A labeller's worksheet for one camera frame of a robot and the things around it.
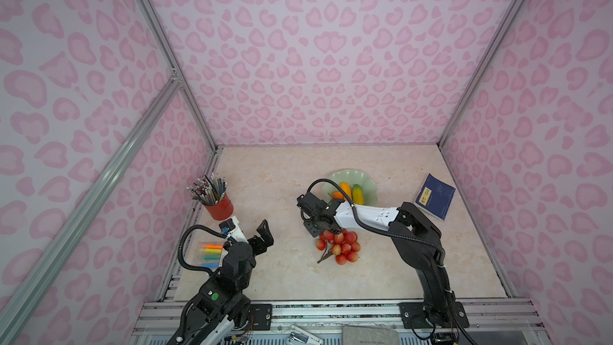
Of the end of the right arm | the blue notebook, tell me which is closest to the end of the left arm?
the end of the right arm

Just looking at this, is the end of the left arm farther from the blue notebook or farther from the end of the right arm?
the blue notebook

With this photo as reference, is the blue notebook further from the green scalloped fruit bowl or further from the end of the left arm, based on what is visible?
the end of the left arm

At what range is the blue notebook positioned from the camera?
971 millimetres

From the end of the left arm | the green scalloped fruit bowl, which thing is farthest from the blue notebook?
the end of the left arm
